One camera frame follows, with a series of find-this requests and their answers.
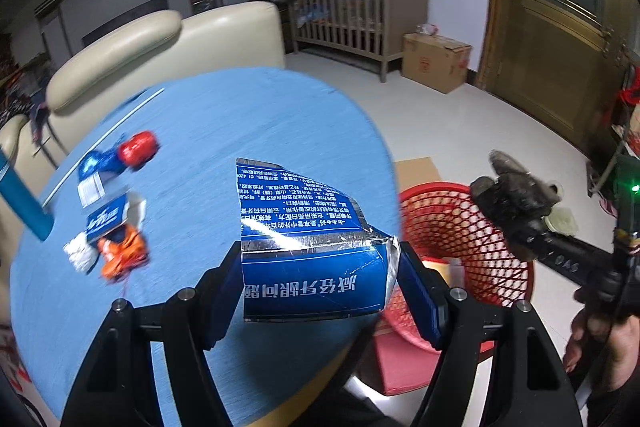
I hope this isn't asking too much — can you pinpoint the white crumpled plastic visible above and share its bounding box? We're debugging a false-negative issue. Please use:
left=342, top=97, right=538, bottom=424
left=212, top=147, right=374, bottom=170
left=542, top=207, right=576, bottom=238

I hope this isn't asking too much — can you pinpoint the red plastic mesh basket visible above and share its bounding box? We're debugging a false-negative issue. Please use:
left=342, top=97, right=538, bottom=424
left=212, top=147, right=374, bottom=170
left=385, top=179, right=536, bottom=355

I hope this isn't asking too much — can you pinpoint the red hanging ornament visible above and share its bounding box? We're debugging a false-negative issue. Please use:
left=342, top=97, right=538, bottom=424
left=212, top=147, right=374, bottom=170
left=617, top=67, right=640, bottom=118

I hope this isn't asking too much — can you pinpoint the dark plastic bag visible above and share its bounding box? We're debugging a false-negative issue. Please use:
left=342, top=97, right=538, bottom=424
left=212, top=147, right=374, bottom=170
left=470, top=149, right=563, bottom=258

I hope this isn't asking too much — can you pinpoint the brown cardboard box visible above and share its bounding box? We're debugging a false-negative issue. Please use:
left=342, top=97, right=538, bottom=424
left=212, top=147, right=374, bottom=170
left=401, top=32, right=473, bottom=95

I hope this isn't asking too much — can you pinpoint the blue torn carton box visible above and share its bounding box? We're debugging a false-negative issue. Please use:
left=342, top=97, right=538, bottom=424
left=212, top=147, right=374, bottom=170
left=234, top=157, right=401, bottom=323

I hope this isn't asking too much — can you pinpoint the blue plastic bag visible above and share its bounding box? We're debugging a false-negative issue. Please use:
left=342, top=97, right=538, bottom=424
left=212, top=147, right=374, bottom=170
left=77, top=147, right=126, bottom=182

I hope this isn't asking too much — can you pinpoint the white crumpled paper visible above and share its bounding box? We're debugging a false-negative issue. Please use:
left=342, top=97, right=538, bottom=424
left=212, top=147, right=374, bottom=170
left=64, top=234, right=98, bottom=273

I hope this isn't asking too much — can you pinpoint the small blue white carton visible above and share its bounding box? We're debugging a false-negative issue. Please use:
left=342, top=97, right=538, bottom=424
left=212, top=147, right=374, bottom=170
left=82, top=194, right=148, bottom=243

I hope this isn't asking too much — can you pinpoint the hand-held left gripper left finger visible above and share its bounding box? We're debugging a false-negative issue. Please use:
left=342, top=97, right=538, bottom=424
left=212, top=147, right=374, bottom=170
left=60, top=239, right=246, bottom=427

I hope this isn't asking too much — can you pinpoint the beige box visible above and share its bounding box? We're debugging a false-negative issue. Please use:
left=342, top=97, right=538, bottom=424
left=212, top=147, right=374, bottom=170
left=422, top=257, right=451, bottom=278

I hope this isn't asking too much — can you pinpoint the mop stick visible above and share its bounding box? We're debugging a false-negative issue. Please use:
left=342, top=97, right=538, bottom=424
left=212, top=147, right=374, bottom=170
left=587, top=127, right=631, bottom=198

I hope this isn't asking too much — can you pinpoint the patterned garment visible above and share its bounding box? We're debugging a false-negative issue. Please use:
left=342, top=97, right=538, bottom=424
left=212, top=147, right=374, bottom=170
left=27, top=99, right=68, bottom=168

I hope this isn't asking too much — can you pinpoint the red plastic bag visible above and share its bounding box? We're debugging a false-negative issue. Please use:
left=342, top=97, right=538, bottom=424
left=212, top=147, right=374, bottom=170
left=117, top=131, right=158, bottom=170

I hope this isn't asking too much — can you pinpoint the blue bedding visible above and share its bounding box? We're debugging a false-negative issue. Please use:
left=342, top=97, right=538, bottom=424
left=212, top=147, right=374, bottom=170
left=297, top=2, right=331, bottom=28

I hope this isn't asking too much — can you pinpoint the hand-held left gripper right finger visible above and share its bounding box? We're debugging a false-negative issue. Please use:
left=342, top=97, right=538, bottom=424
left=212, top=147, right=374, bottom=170
left=397, top=239, right=583, bottom=427

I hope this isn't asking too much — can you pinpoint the orange wrapper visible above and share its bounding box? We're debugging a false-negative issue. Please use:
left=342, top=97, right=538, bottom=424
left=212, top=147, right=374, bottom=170
left=97, top=224, right=151, bottom=283

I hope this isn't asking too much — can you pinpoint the cream leather sofa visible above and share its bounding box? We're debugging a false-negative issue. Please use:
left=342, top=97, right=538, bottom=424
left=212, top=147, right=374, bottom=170
left=0, top=1, right=287, bottom=268

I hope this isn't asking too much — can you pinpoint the person's right hand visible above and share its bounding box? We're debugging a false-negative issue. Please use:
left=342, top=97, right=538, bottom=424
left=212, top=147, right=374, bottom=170
left=564, top=287, right=640, bottom=390

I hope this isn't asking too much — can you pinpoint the red plastic stool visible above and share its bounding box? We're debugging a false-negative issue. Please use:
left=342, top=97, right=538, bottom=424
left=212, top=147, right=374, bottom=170
left=372, top=327, right=496, bottom=395

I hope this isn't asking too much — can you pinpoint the blue tablecloth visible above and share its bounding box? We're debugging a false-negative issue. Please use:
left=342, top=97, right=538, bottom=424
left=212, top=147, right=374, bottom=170
left=10, top=67, right=401, bottom=420

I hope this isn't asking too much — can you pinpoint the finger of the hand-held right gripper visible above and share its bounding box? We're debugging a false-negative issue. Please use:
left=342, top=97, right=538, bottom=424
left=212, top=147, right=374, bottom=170
left=502, top=219, right=557, bottom=260

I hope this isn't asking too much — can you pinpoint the wooden door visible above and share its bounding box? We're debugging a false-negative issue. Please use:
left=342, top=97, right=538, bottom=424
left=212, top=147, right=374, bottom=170
left=482, top=0, right=640, bottom=152

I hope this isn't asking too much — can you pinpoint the wooden baby crib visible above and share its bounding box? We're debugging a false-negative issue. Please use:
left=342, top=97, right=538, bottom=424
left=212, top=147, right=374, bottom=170
left=272, top=0, right=441, bottom=82

